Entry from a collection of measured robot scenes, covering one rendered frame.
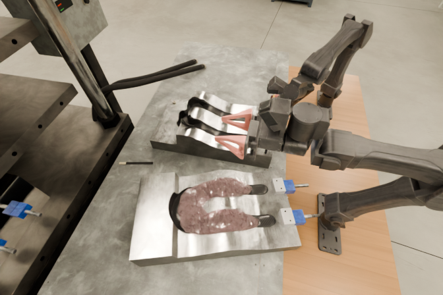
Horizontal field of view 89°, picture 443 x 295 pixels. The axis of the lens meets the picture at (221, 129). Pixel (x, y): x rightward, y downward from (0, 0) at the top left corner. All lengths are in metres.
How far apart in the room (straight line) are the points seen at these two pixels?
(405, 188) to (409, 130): 2.03
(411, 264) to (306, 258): 1.21
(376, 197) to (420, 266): 1.34
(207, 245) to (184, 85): 0.84
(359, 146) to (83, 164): 1.00
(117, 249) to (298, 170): 0.71
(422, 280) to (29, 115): 2.16
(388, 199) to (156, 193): 0.65
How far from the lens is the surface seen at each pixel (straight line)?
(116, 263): 0.88
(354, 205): 0.75
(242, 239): 0.75
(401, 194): 0.69
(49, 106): 1.02
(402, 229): 2.07
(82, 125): 1.27
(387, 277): 0.96
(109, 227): 0.93
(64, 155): 1.19
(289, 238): 0.81
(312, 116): 0.46
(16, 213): 1.00
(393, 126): 2.65
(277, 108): 0.45
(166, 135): 0.98
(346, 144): 0.54
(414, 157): 0.59
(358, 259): 0.93
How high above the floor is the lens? 1.61
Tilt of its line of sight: 51 degrees down
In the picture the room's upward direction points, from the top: straight up
